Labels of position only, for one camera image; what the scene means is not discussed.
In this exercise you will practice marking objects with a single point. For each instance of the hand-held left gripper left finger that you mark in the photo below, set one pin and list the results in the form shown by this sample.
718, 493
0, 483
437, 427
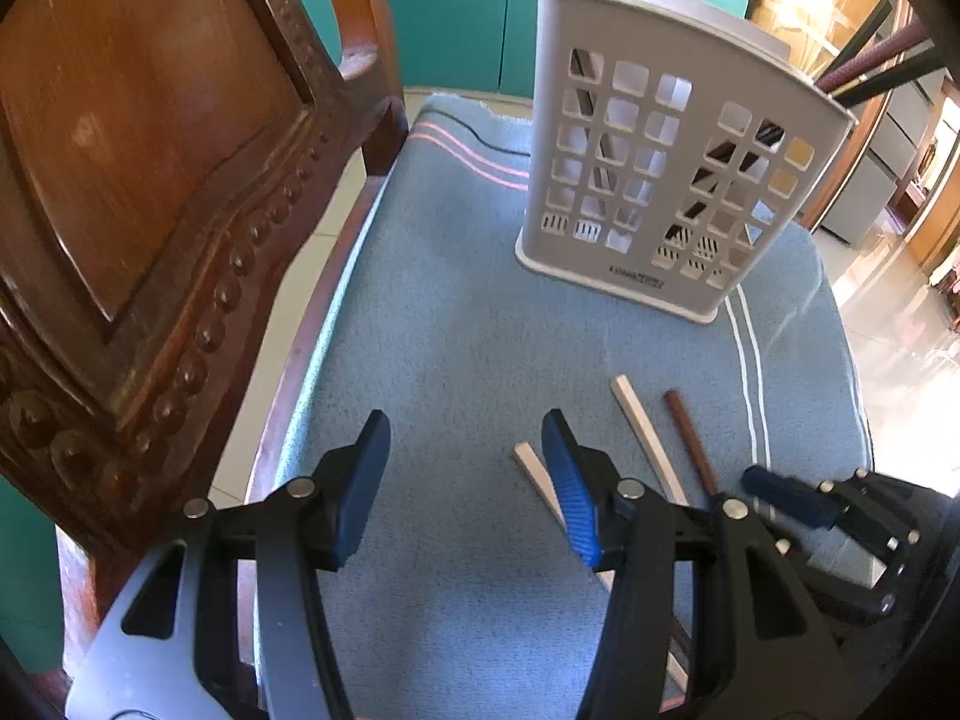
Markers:
360, 495

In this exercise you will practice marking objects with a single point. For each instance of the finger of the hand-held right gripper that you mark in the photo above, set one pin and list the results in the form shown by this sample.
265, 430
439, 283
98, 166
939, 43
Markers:
889, 600
780, 491

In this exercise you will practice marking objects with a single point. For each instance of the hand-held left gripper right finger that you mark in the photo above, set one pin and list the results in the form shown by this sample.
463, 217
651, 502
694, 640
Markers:
574, 502

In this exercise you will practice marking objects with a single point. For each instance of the white chopstick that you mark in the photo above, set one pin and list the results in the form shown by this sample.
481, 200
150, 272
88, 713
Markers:
637, 420
534, 465

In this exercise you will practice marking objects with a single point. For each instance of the grey plastic utensil holder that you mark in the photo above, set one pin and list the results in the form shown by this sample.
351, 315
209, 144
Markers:
675, 52

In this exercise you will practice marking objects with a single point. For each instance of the blue striped towel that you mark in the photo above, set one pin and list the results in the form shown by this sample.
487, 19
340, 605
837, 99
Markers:
465, 315

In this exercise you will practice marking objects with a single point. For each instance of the silver refrigerator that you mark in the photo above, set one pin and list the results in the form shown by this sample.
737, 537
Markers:
862, 195

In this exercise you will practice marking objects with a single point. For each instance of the teal base cabinets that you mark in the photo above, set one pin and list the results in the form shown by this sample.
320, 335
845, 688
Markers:
450, 15
30, 577

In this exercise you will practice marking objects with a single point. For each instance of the carved wooden chair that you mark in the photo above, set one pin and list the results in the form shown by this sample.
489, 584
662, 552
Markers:
150, 127

